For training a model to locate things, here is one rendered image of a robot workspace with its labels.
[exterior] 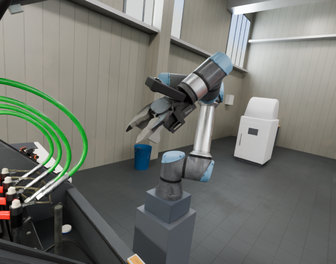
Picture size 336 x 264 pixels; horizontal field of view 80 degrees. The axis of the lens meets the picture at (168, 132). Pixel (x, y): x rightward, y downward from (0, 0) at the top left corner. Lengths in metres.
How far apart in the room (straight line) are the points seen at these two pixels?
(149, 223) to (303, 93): 7.40
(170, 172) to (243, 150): 4.22
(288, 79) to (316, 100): 1.11
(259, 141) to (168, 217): 4.15
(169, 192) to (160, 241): 0.24
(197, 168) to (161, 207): 0.27
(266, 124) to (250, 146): 0.62
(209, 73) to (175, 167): 0.56
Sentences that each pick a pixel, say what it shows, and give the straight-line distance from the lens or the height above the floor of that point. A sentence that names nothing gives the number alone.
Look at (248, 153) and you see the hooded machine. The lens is 5.14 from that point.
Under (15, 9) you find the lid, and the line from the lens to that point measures 0.94.
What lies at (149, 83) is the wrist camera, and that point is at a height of 1.45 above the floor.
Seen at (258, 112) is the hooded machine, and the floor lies 1.21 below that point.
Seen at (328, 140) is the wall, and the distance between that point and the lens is 8.05.
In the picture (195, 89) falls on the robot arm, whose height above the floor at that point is 1.45.
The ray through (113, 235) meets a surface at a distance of 0.77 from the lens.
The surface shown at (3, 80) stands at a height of 1.42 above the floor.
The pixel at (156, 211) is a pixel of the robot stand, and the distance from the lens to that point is 1.12.
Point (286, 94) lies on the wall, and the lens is 8.13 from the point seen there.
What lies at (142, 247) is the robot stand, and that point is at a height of 0.60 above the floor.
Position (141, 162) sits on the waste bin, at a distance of 3.68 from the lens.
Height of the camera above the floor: 1.43
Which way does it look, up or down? 11 degrees down
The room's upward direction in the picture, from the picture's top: 7 degrees clockwise
